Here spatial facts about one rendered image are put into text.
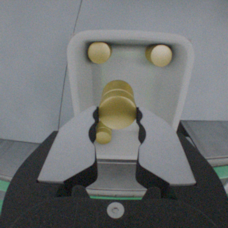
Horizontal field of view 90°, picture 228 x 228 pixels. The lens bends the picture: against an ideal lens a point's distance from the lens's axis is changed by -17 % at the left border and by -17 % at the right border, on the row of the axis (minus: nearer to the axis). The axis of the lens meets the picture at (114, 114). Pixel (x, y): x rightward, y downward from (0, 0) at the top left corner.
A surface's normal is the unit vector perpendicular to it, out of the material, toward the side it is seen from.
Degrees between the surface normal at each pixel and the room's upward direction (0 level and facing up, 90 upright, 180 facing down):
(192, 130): 90
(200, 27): 0
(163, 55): 0
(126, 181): 90
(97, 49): 0
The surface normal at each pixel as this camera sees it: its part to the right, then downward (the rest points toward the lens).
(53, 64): -0.04, 0.50
